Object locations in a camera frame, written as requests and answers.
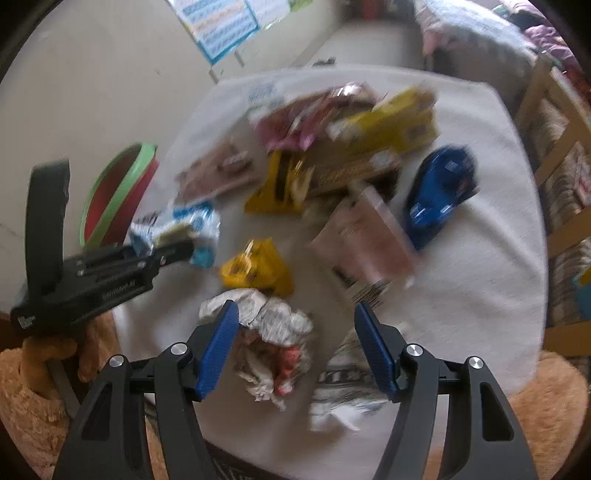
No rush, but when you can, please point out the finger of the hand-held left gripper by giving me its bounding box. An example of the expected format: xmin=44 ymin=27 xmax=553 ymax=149
xmin=152 ymin=239 xmax=195 ymax=271

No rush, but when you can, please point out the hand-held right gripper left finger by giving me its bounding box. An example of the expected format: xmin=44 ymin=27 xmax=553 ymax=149
xmin=53 ymin=300 xmax=241 ymax=480

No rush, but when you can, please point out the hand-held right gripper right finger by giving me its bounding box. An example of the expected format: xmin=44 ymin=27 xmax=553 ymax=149
xmin=355 ymin=302 xmax=539 ymax=480

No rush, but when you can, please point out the blue white snack wrapper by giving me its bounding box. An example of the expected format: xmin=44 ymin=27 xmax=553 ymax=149
xmin=128 ymin=202 xmax=222 ymax=268

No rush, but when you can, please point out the black white printed bag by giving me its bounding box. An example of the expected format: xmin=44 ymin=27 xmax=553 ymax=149
xmin=309 ymin=332 xmax=402 ymax=432

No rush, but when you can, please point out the white paper wrapper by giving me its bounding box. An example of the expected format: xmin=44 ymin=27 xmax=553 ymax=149
xmin=198 ymin=288 xmax=319 ymax=411

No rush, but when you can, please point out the red bin with green rim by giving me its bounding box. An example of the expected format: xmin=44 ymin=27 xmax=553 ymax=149
xmin=78 ymin=143 xmax=160 ymax=250

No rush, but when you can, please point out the pinkish paper bag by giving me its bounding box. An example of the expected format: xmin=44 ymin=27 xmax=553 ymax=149
xmin=307 ymin=185 xmax=419 ymax=305

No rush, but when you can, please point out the small yellow snack wrapper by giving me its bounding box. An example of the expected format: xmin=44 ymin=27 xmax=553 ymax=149
xmin=219 ymin=237 xmax=295 ymax=296

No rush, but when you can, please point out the brown snack packet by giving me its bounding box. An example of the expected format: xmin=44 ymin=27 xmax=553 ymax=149
xmin=175 ymin=143 xmax=257 ymax=204

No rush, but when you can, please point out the yellow black snack wrapper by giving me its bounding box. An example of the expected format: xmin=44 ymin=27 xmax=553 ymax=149
xmin=244 ymin=150 xmax=311 ymax=217

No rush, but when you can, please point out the tan plush rug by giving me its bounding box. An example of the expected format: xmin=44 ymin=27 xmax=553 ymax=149
xmin=0 ymin=318 xmax=121 ymax=480

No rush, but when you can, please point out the pink snack wrapper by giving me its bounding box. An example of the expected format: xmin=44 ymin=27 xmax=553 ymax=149
xmin=252 ymin=83 xmax=370 ymax=153

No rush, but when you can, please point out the blue toy car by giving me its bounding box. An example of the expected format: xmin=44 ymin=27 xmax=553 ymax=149
xmin=403 ymin=145 xmax=479 ymax=251

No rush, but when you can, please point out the large yellow packet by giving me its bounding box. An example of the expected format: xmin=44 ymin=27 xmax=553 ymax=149
xmin=325 ymin=88 xmax=439 ymax=155

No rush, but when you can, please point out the wooden chair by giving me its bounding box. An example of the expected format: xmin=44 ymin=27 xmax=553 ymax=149
xmin=513 ymin=53 xmax=591 ymax=357

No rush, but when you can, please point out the bed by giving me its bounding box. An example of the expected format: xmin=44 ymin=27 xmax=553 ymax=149
xmin=413 ymin=0 xmax=541 ymax=86

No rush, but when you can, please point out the pile of purple clothes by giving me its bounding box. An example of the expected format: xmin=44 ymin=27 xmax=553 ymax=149
xmin=503 ymin=0 xmax=583 ymax=68

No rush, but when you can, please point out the wall poster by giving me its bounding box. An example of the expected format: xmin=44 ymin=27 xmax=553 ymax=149
xmin=170 ymin=0 xmax=260 ymax=66

